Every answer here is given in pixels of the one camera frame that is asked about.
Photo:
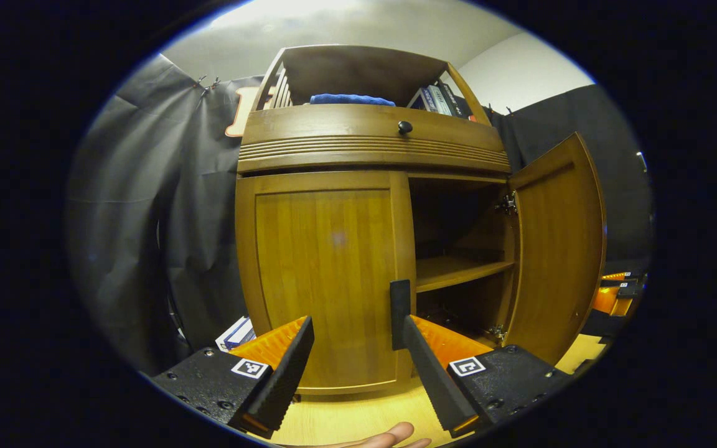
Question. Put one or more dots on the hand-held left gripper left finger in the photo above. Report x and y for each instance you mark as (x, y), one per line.
(284, 379)

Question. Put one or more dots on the grey shelf book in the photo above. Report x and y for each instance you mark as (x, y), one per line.
(440, 99)

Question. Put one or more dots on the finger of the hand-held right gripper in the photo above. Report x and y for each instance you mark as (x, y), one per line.
(613, 298)
(617, 279)

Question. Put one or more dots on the white leaning book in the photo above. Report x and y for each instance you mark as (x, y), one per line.
(231, 336)

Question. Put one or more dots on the wooden inner shelf board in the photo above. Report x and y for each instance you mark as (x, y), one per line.
(452, 270)

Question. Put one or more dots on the black shelf book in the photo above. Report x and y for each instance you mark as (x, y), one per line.
(458, 102)

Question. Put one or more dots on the wooden double-door shoe cabinet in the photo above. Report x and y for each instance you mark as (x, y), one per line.
(358, 68)

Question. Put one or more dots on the blue folded towel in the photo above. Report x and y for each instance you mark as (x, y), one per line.
(352, 99)

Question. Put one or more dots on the wooden shoe cabinet door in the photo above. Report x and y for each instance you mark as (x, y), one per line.
(321, 261)
(557, 249)

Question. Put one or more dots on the dark blue shelf book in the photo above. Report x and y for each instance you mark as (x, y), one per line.
(422, 99)

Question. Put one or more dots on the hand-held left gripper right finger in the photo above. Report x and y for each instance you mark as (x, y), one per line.
(436, 379)

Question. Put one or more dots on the black backdrop cloth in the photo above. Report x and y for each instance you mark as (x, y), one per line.
(147, 218)

